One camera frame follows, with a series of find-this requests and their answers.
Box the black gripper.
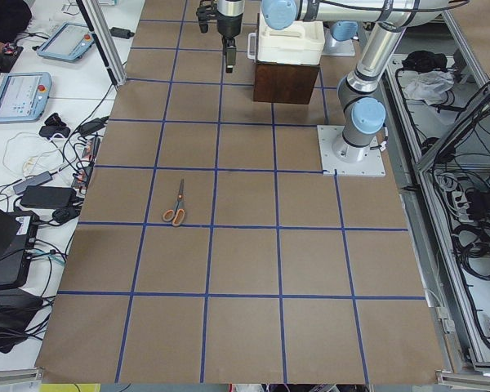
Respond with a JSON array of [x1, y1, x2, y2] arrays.
[[216, 0, 244, 74]]

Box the orange grey scissors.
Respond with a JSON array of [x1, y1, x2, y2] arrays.
[[162, 179, 186, 227]]

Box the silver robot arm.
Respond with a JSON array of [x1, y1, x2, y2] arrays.
[[261, 1, 448, 163], [330, 20, 358, 42]]

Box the dark wooden drawer cabinet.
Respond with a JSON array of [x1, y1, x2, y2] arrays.
[[252, 61, 320, 105]]

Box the white plastic tray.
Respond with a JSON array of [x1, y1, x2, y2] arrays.
[[256, 12, 325, 65]]

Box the far blue teach pendant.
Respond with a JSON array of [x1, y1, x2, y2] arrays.
[[37, 22, 94, 62]]

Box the blue teach pendant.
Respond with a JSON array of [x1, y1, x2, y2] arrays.
[[37, 22, 94, 62], [0, 72, 52, 123]]

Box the white crumpled cloth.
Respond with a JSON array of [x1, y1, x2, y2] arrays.
[[403, 71, 454, 105]]

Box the near blue teach pendant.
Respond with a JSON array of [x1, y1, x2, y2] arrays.
[[0, 72, 52, 123]]

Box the black power adapter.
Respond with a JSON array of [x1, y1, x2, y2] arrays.
[[20, 185, 76, 209]]

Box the black laptop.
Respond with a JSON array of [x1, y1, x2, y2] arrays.
[[0, 209, 39, 290]]

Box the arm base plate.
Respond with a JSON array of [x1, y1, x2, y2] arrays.
[[322, 30, 355, 57], [317, 125, 385, 177]]

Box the aluminium frame post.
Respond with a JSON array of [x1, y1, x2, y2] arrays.
[[76, 0, 127, 87]]

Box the aluminium side frame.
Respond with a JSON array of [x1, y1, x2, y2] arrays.
[[384, 1, 490, 376]]

